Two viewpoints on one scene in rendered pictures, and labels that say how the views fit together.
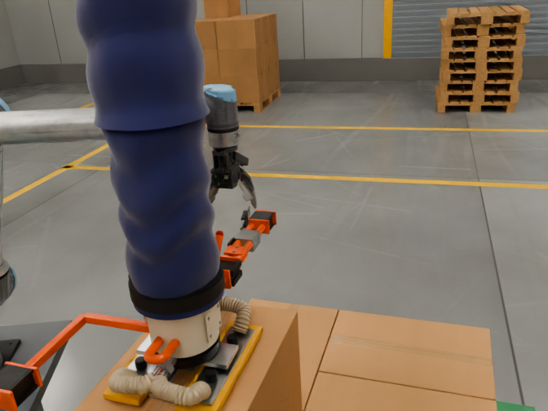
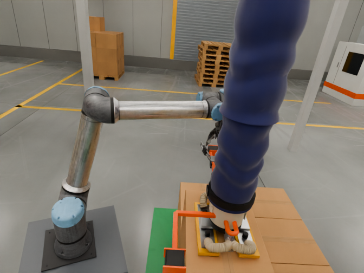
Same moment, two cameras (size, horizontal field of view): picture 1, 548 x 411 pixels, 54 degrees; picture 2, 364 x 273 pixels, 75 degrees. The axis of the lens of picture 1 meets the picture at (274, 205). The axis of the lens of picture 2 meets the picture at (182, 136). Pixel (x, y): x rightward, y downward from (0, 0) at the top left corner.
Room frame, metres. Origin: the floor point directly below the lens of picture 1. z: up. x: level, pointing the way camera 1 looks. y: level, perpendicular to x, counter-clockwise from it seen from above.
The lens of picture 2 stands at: (0.36, 0.83, 1.92)
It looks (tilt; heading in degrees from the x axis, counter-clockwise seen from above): 26 degrees down; 338
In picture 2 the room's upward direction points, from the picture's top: 5 degrees clockwise
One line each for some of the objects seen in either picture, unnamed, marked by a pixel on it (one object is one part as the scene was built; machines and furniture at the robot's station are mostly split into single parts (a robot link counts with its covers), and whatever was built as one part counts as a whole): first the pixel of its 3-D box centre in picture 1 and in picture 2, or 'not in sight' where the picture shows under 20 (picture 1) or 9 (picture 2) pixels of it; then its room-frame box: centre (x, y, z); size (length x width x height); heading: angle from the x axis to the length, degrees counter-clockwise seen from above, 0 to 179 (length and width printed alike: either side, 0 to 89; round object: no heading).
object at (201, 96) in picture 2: not in sight; (208, 100); (1.48, 0.25, 1.53); 0.12 x 0.12 x 0.09; 86
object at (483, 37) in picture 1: (477, 57); (214, 63); (7.79, -3.04, 0.65); 1.29 x 1.10 x 1.30; 163
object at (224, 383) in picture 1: (222, 360); (241, 226); (1.08, 0.15, 0.98); 0.34 x 0.10 x 0.05; 161
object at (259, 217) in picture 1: (262, 221); (213, 150); (1.68, 0.04, 1.08); 0.08 x 0.07 x 0.05; 161
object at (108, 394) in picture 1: (155, 350); (205, 223); (1.14, 0.33, 0.98); 0.34 x 0.10 x 0.05; 161
